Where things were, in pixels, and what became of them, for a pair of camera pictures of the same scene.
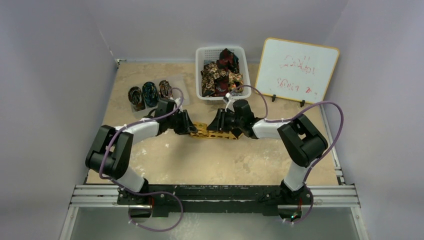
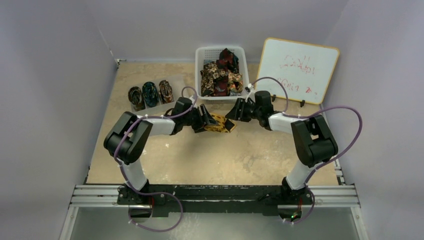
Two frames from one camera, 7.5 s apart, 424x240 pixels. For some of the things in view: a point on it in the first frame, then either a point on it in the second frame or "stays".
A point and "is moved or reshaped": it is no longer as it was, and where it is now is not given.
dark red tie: x=229 y=61 stays
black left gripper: x=190 y=127 to x=201 y=123
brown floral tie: x=210 y=73 stays
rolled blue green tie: x=150 y=94 stays
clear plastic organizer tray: x=175 y=82 stays
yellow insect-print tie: x=202 y=131 is moved or reshaped
